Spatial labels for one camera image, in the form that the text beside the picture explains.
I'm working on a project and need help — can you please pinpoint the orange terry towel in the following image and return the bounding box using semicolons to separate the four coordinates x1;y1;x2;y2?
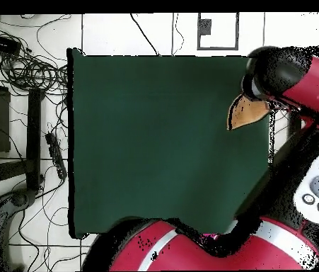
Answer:
226;93;272;131

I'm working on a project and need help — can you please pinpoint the dark green table cloth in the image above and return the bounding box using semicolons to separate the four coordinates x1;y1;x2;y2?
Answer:
66;47;273;240

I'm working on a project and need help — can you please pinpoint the long black power strip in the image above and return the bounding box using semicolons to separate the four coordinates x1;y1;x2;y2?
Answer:
45;132;69;181

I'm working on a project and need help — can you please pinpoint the black adapter box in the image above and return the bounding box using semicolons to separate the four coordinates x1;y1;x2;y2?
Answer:
0;33;22;57

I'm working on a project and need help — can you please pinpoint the grey chair base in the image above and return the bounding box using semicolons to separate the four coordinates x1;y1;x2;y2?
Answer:
0;188;40;272

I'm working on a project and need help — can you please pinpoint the grey square frame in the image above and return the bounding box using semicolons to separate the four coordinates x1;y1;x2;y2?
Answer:
197;12;240;52

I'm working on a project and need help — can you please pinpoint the black cable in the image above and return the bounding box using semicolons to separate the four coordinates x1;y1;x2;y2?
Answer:
129;13;160;57

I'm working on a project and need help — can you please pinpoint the tangle of black cables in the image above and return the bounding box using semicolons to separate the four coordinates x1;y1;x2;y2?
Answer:
0;46;69;97

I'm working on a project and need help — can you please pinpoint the black metal frame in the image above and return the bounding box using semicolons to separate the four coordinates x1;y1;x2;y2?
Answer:
0;64;46;199

